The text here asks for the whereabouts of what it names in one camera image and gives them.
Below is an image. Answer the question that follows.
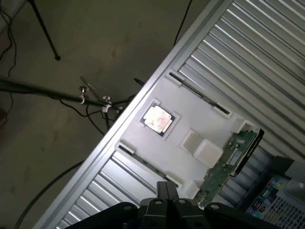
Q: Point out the thin black floor cable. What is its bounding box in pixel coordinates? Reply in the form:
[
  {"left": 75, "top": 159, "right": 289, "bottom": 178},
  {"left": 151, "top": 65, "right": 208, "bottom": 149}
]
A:
[{"left": 173, "top": 0, "right": 193, "bottom": 47}]

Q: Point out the white plastic parts rack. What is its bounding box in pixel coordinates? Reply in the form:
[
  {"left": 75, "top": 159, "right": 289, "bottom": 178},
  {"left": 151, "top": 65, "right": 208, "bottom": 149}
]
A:
[{"left": 114, "top": 71, "right": 262, "bottom": 200}]

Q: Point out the grey open PC case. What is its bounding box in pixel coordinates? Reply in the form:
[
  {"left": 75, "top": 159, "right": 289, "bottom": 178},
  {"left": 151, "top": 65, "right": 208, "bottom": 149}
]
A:
[{"left": 238, "top": 155, "right": 305, "bottom": 229}]

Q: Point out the thin black tripod leg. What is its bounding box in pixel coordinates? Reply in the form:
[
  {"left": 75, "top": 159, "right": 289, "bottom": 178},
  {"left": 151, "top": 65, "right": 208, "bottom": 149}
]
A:
[{"left": 25, "top": 0, "right": 61, "bottom": 61}]

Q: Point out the thick black floor cable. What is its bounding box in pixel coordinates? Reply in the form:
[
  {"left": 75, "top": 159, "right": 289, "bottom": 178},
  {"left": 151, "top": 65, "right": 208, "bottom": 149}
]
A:
[{"left": 14, "top": 159, "right": 84, "bottom": 229}]

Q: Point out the silver CPU chip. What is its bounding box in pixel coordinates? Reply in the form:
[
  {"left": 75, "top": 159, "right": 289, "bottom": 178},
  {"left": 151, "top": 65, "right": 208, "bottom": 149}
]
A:
[{"left": 143, "top": 104, "right": 174, "bottom": 135}]

